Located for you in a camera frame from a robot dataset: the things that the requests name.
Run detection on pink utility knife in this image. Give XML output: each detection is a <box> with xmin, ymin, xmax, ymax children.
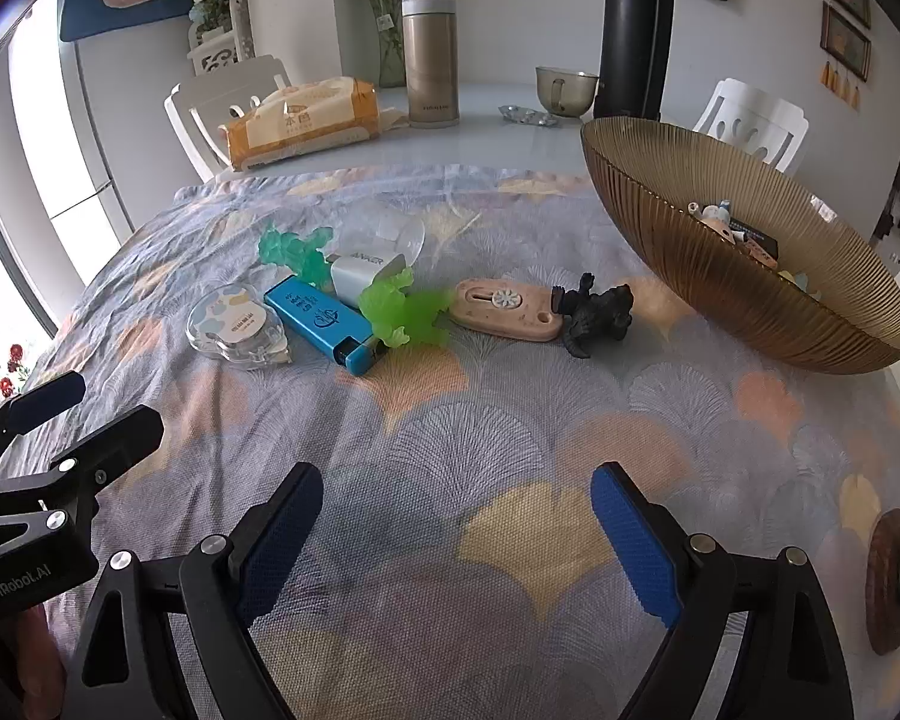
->
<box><xmin>448</xmin><ymin>277</ymin><xmax>563</xmax><ymax>344</ymax></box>

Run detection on tall black thermos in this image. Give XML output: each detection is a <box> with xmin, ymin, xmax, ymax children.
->
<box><xmin>596</xmin><ymin>0</ymin><xmax>677</xmax><ymax>122</ymax></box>

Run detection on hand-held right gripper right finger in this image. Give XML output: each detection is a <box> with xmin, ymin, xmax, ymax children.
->
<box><xmin>589</xmin><ymin>463</ymin><xmax>848</xmax><ymax>720</ymax></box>

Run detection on clear correction tape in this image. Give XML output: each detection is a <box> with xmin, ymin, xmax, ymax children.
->
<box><xmin>187</xmin><ymin>283</ymin><xmax>295</xmax><ymax>370</ymax></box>

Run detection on person's left hand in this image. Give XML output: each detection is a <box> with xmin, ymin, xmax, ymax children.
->
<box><xmin>11</xmin><ymin>604</ymin><xmax>68</xmax><ymax>702</ymax></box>

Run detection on white charger plug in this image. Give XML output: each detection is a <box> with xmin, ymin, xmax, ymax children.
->
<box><xmin>328</xmin><ymin>249</ymin><xmax>413</xmax><ymax>299</ymax></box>

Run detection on red flowering plant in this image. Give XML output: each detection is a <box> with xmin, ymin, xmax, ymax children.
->
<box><xmin>0</xmin><ymin>343</ymin><xmax>31</xmax><ymax>398</ymax></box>

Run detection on light green dinosaur toy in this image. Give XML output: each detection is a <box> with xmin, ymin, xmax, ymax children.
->
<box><xmin>356</xmin><ymin>266</ymin><xmax>458</xmax><ymax>350</ymax></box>

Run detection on blue lighter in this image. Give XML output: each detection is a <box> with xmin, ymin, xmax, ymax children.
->
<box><xmin>262</xmin><ymin>277</ymin><xmax>376</xmax><ymax>378</ymax></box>

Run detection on orange tissue pack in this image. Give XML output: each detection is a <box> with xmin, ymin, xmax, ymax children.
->
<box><xmin>221</xmin><ymin>76</ymin><xmax>382</xmax><ymax>172</ymax></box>

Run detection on black rectangular box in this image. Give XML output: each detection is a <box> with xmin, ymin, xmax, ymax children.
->
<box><xmin>727</xmin><ymin>219</ymin><xmax>781</xmax><ymax>256</ymax></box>

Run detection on brown ribbed glass bowl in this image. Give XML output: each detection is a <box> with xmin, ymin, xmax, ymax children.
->
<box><xmin>580</xmin><ymin>118</ymin><xmax>900</xmax><ymax>376</ymax></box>

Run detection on brown round object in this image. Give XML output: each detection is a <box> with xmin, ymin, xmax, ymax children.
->
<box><xmin>865</xmin><ymin>508</ymin><xmax>900</xmax><ymax>657</ymax></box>

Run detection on white plastic chair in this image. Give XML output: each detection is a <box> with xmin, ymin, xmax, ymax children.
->
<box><xmin>691</xmin><ymin>77</ymin><xmax>809</xmax><ymax>175</ymax></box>
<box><xmin>163</xmin><ymin>54</ymin><xmax>293</xmax><ymax>182</ymax></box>

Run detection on black dinosaur toy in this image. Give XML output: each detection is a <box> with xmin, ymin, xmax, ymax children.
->
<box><xmin>551</xmin><ymin>272</ymin><xmax>636</xmax><ymax>359</ymax></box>

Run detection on orange hanging ornaments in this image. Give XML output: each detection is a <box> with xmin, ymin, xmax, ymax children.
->
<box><xmin>820</xmin><ymin>60</ymin><xmax>862</xmax><ymax>110</ymax></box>

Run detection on white carved shelf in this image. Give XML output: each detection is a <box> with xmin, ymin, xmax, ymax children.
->
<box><xmin>187</xmin><ymin>19</ymin><xmax>256</xmax><ymax>80</ymax></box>

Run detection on leaf-print tablecloth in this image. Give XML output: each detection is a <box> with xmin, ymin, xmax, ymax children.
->
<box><xmin>15</xmin><ymin>165</ymin><xmax>900</xmax><ymax>720</ymax></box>

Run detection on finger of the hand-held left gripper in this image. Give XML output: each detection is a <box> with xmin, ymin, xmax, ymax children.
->
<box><xmin>0</xmin><ymin>405</ymin><xmax>166</xmax><ymax>542</ymax></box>
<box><xmin>0</xmin><ymin>372</ymin><xmax>87</xmax><ymax>466</ymax></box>

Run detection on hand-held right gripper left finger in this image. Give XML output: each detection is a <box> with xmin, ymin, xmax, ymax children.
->
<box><xmin>64</xmin><ymin>461</ymin><xmax>325</xmax><ymax>720</ymax></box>

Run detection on clear glass vase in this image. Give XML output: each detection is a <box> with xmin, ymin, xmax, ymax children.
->
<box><xmin>367</xmin><ymin>0</ymin><xmax>407</xmax><ymax>89</ymax></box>

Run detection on gold thermos flask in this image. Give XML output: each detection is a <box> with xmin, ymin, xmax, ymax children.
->
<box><xmin>401</xmin><ymin>0</ymin><xmax>460</xmax><ymax>128</ymax></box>

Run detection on smoky glass cup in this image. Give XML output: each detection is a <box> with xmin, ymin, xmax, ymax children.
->
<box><xmin>534</xmin><ymin>65</ymin><xmax>599</xmax><ymax>119</ymax></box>

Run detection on teal translucent dinosaur toy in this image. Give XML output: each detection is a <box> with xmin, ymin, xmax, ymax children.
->
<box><xmin>257</xmin><ymin>221</ymin><xmax>338</xmax><ymax>290</ymax></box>

